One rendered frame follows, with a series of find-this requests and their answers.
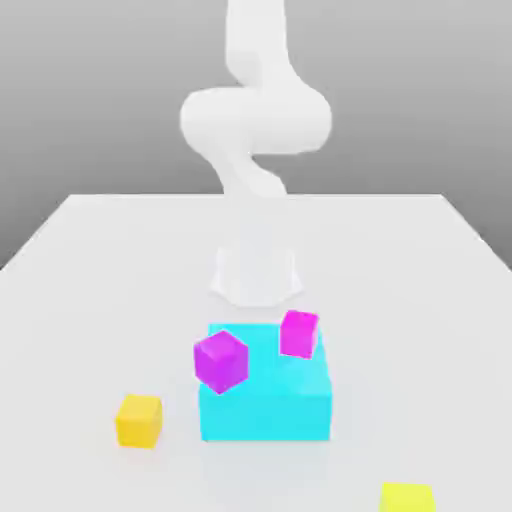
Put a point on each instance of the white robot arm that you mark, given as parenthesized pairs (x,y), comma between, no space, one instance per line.
(256,120)

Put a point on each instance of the small magenta cube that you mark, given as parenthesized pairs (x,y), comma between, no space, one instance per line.
(298,334)

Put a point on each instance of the small purple cube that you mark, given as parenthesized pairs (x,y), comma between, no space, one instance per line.
(220,362)

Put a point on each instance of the small orange-yellow cube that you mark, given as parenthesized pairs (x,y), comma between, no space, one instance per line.
(138,422)

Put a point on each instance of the small lemon yellow cube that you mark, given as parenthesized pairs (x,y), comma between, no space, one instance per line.
(406,499)

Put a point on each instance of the large cyan box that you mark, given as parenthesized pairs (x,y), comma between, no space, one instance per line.
(272,408)

